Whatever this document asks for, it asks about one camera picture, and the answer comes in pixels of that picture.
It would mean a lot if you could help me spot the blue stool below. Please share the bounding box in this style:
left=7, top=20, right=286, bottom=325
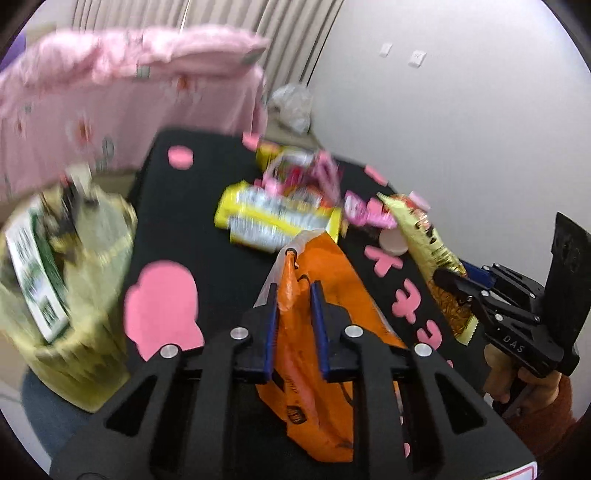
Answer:
left=21, top=369, right=98, bottom=457

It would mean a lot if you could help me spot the small yellow packet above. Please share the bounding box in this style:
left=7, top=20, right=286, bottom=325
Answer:
left=255, top=141, right=296, bottom=171

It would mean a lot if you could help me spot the yellow snack packet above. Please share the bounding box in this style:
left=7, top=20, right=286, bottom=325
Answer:
left=215, top=182, right=345, bottom=252

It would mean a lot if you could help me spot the woven straw basket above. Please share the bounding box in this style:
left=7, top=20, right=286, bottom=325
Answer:
left=0, top=175, right=139, bottom=414

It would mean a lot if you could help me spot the green white carton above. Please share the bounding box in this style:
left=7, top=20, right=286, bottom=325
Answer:
left=4, top=196, right=70, bottom=342

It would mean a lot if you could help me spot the pink striped wrapper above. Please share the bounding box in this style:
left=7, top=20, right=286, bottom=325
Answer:
left=263, top=150, right=345, bottom=204

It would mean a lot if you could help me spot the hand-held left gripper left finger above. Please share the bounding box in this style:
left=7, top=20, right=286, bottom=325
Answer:
left=50, top=284, right=282, bottom=480

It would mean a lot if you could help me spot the beige curtain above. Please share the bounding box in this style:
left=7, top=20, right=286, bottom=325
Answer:
left=69, top=0, right=345, bottom=88

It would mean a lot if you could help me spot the pink floral blanket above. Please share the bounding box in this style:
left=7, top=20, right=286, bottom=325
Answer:
left=0, top=25, right=271, bottom=204

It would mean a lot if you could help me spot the orange snack bag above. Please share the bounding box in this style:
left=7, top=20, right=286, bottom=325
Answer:
left=254, top=231, right=409, bottom=464

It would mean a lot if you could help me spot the person's right forearm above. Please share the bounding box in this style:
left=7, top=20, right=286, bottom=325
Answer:
left=503, top=374, right=583, bottom=462

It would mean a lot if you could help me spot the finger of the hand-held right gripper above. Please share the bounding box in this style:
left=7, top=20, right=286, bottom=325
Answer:
left=462, top=261, right=546, bottom=301
left=433, top=268, right=541, bottom=326

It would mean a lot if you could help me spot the small pink bottle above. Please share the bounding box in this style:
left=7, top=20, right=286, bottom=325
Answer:
left=379, top=228, right=409, bottom=257

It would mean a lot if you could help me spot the shiny pink candy wrapper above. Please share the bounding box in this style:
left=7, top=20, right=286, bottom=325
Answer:
left=344, top=189, right=398, bottom=229

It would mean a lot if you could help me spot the person's right hand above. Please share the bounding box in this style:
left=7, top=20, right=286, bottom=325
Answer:
left=482, top=344, right=564, bottom=407

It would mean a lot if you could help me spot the gold snack packet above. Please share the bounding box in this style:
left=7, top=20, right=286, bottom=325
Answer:
left=376, top=191, right=478, bottom=347

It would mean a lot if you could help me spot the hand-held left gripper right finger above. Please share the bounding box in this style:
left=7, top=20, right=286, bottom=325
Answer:
left=310, top=281, right=536, bottom=480

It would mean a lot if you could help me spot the clear plastic bag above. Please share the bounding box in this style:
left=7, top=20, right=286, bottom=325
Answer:
left=268, top=83, right=315, bottom=134

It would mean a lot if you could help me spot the black table pink print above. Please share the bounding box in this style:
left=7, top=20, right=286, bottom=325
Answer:
left=124, top=127, right=490, bottom=480

